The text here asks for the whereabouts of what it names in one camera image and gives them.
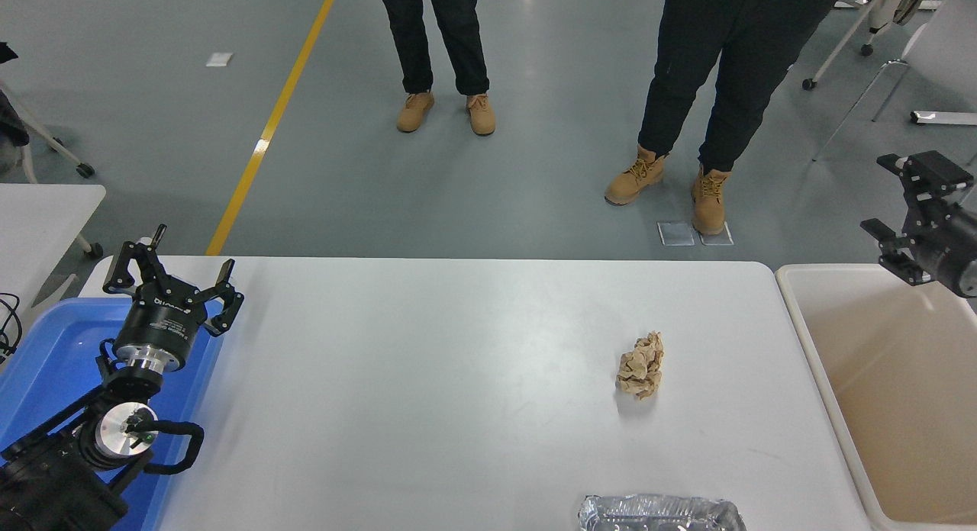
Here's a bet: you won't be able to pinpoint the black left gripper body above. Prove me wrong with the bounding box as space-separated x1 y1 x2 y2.
114 288 209 361

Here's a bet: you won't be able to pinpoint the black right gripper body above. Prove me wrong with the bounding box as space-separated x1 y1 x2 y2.
912 209 977 298

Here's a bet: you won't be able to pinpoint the silver foil tray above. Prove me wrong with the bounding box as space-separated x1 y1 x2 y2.
578 494 749 531

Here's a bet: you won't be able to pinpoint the white flat bar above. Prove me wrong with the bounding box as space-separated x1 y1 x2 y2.
910 111 977 127

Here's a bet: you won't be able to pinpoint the blue plastic tray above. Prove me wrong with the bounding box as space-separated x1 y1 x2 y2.
0 297 226 531

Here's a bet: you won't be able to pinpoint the large pale bin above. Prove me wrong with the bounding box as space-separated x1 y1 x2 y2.
775 262 977 531

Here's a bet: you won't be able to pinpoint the white chair chrome legs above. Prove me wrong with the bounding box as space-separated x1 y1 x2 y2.
811 0 977 163

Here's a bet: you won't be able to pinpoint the white wheeled stand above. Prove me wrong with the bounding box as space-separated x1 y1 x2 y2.
0 77 96 182

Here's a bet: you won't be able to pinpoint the white wheeled rack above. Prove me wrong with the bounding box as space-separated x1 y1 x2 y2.
801 0 901 91

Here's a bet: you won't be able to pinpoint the beige hanging garment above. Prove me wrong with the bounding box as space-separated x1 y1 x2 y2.
866 0 938 27

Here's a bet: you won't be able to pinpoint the person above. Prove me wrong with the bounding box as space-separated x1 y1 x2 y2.
376 0 497 137
605 0 852 236

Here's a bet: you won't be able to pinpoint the crumpled tan paper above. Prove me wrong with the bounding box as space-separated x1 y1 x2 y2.
616 330 665 401

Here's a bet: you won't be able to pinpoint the black cable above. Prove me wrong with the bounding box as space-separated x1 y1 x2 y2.
0 292 22 364

